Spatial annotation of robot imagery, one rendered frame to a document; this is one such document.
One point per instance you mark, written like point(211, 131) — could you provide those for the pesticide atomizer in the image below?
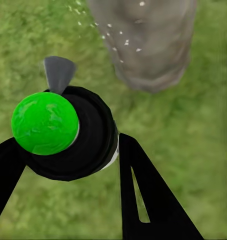
point(67, 132)

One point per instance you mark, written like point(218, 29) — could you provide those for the tree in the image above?
point(158, 50)

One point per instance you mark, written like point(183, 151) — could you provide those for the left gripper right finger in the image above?
point(169, 221)

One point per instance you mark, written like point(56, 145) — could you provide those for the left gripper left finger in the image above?
point(11, 168)

